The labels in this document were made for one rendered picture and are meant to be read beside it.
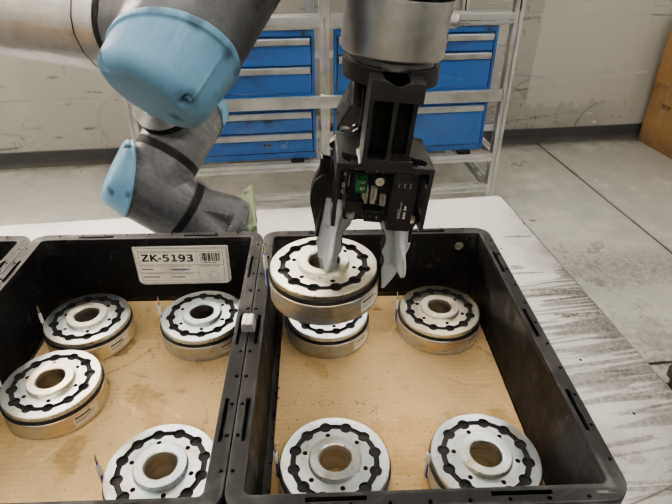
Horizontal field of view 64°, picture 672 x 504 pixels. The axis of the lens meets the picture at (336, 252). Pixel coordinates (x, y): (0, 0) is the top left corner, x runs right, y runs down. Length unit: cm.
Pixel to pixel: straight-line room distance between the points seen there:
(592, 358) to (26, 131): 327
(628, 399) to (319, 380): 47
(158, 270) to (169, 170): 24
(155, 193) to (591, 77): 330
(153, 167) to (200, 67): 61
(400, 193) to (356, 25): 12
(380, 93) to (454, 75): 221
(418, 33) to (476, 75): 224
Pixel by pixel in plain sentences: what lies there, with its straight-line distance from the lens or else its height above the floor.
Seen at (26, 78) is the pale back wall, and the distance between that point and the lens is 355.
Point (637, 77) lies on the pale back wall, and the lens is 408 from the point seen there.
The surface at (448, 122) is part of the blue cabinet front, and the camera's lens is 263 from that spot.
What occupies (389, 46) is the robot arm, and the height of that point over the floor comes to 122.
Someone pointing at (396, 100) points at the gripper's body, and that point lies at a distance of 37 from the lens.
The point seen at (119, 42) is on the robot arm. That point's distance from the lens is 35.
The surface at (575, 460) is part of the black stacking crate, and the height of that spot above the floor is 90.
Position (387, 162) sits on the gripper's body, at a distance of 38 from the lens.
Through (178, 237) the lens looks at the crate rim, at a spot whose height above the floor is 93.
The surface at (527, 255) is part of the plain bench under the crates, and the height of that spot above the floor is 70.
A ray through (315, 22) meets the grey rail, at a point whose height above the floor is 91.
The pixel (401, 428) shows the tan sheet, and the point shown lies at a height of 83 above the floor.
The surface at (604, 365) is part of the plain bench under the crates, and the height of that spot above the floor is 70.
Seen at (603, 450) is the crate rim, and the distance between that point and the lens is 50.
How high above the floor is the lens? 129
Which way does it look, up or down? 32 degrees down
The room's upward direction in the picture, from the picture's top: straight up
